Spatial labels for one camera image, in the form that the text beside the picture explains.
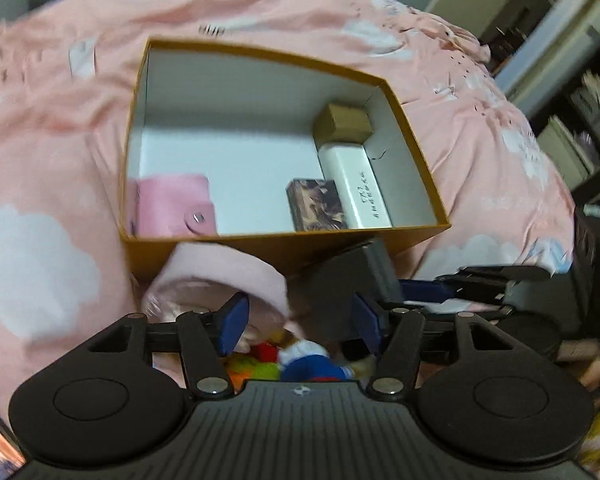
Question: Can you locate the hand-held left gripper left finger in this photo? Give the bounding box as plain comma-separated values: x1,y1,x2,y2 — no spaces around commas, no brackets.
82,292,251,400

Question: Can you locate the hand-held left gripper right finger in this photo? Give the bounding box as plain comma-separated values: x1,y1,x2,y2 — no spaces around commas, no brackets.
351,292,518,400

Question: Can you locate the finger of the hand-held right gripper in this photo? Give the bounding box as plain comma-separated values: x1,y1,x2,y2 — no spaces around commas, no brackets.
398,279,512,319
432,265,553,289

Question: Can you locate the dark grey box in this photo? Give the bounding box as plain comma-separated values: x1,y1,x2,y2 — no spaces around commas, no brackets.
297,237,403,348

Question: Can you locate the small illustrated card box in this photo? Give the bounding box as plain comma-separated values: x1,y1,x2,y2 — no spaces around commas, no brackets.
286,178,351,232

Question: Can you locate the long white box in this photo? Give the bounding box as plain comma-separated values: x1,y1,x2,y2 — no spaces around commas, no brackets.
317,141,393,230

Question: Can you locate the pink card wallet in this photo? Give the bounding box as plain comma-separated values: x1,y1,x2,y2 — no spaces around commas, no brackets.
132,174,216,238

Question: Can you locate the orange cardboard box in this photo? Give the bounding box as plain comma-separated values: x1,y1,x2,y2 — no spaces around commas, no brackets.
117,35,452,283

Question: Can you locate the small brown box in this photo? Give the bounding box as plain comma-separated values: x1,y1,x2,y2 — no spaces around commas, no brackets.
314,103,373,146

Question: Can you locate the red crochet ball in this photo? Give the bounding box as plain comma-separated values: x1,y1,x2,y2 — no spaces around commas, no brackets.
251,341,282,362

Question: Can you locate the pink fabric pouch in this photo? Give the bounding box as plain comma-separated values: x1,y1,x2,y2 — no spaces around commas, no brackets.
142,242,292,347

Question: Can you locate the orange crochet fruit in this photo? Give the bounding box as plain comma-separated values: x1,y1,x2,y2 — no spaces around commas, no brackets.
229,355,282,388

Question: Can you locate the dark shelf unit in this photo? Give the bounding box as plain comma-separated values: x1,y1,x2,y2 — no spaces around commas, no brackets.
495,0,600,206

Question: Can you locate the pink cloud-print blanket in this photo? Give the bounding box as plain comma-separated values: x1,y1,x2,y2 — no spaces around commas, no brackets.
0,0,600,480

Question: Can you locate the blue plush toy keychain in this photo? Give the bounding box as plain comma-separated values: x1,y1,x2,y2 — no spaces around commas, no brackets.
279,339,356,382

